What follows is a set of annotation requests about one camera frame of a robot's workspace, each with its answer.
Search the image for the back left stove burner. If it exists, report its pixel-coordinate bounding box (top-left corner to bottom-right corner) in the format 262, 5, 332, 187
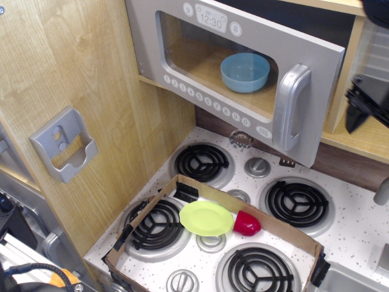
169, 142, 235, 189

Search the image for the green plastic plate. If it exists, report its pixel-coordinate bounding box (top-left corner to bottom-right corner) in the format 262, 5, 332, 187
179, 201, 234, 237

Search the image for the grey front stove knob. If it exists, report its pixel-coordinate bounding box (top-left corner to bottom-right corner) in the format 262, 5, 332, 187
166, 269, 199, 292

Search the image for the grey stove knob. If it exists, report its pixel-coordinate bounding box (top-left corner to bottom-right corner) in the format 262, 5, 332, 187
244, 158, 271, 178
196, 234, 227, 254
227, 189, 251, 204
166, 269, 199, 292

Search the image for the grey centre stove knob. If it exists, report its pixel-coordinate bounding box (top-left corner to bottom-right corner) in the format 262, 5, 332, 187
196, 234, 227, 254

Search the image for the front right stove burner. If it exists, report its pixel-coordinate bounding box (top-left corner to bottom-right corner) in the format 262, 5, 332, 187
215, 243, 302, 292

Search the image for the steel sink basin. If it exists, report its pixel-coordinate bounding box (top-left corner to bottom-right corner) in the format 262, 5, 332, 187
317, 262, 388, 292

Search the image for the blue plastic bowl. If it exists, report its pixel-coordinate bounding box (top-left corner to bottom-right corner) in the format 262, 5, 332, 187
220, 53, 270, 94

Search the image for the brown cardboard frame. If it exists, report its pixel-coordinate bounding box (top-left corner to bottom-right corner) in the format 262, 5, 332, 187
103, 175, 326, 291

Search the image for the grey toy microwave door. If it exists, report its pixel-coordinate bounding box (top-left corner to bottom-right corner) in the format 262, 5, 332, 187
126, 1, 344, 167

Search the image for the grey faucet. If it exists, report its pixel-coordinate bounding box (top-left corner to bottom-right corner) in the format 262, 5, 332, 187
373, 178, 389, 206

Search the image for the hanging small spatula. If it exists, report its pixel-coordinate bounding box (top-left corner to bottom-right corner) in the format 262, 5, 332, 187
279, 157, 296, 168

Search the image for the stove burner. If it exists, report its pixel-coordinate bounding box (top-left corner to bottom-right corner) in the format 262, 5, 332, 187
215, 243, 302, 292
169, 142, 235, 189
258, 176, 336, 237
125, 198, 191, 263

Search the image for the grey back stove knob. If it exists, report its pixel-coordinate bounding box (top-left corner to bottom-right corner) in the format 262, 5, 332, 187
244, 158, 271, 178

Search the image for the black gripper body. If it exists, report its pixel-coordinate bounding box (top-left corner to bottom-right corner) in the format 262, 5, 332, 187
346, 74, 388, 127

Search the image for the back right stove burner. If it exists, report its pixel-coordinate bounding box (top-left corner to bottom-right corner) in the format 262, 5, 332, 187
258, 176, 336, 237

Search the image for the grey oven door handle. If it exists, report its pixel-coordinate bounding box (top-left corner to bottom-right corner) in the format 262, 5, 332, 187
41, 232, 63, 265

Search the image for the black braided cable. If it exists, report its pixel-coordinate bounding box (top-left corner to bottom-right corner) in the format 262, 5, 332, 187
4, 263, 74, 292

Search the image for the orange object bottom left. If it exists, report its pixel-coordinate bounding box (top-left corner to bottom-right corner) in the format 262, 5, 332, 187
48, 268, 79, 288

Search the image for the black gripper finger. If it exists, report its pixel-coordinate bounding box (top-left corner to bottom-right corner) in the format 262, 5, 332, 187
346, 100, 370, 134

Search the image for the front left stove burner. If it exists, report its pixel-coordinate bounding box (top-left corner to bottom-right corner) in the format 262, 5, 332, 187
125, 198, 191, 263

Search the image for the grey wall phone holder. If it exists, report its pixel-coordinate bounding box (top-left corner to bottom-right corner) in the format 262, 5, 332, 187
29, 106, 98, 183

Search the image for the grey middle stove knob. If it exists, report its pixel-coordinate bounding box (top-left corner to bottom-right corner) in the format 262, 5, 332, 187
227, 189, 251, 204

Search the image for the hanging silver strainer spoon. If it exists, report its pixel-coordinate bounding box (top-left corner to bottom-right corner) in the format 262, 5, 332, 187
229, 130, 254, 151

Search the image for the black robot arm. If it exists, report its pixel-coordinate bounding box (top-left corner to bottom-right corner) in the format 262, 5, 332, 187
346, 1, 388, 133

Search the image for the red plastic cup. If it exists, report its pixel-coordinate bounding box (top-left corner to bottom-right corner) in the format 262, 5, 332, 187
233, 210, 262, 236

